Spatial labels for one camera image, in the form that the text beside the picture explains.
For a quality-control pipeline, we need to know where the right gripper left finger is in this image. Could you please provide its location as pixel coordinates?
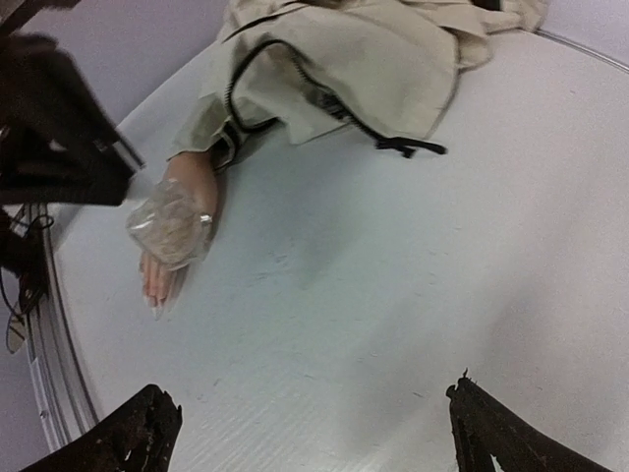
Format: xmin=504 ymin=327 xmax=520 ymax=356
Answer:
xmin=26 ymin=384 xmax=183 ymax=472

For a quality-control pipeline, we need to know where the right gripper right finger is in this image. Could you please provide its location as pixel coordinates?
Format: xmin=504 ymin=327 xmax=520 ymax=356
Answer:
xmin=446 ymin=375 xmax=606 ymax=472

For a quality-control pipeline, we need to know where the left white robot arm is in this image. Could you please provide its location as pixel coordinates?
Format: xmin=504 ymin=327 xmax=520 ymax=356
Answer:
xmin=1 ymin=1 xmax=143 ymax=207

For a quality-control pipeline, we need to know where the mannequin hand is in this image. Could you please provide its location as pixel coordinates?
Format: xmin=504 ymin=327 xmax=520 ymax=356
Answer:
xmin=135 ymin=151 xmax=219 ymax=315

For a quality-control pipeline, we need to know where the beige jacket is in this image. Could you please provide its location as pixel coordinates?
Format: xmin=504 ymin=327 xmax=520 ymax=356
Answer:
xmin=173 ymin=1 xmax=548 ymax=169

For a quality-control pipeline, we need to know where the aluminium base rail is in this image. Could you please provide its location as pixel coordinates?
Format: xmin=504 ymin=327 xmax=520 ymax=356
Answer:
xmin=13 ymin=205 xmax=99 ymax=451

